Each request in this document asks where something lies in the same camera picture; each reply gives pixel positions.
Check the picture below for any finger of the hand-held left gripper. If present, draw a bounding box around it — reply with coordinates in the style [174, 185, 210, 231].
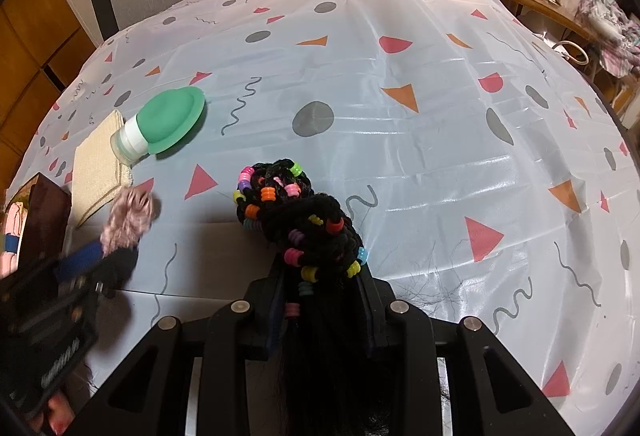
[50, 241, 108, 284]
[75, 246, 142, 299]

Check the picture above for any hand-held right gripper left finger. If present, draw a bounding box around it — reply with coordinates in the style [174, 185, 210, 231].
[70, 261, 291, 436]

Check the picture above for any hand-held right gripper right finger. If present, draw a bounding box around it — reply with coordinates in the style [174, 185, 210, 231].
[357, 273, 576, 436]

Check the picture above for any mauve scrunchie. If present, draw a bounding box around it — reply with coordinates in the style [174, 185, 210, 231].
[100, 189, 161, 254]

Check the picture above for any gold metal tin box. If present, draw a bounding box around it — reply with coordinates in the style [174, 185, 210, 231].
[5, 173, 73, 277]

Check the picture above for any black beaded braid hairpiece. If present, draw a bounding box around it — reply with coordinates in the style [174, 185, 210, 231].
[234, 159, 396, 436]

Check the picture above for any person's left hand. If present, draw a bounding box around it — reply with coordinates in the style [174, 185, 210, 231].
[25, 361, 96, 436]

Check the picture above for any beige knitted dishcloth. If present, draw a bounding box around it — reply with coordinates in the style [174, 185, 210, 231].
[70, 109, 135, 227]

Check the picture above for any green silicone bottle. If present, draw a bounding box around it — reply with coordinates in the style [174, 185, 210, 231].
[110, 86, 207, 162]

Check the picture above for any patterned white tablecloth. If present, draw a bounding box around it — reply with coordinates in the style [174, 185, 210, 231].
[7, 0, 636, 436]

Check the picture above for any wooden cabinet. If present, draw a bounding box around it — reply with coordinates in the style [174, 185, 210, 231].
[0, 0, 96, 167]

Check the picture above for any pile of clothes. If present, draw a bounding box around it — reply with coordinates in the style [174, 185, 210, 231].
[577, 0, 640, 77]

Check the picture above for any white cable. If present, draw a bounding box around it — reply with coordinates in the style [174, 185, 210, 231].
[550, 39, 593, 67]

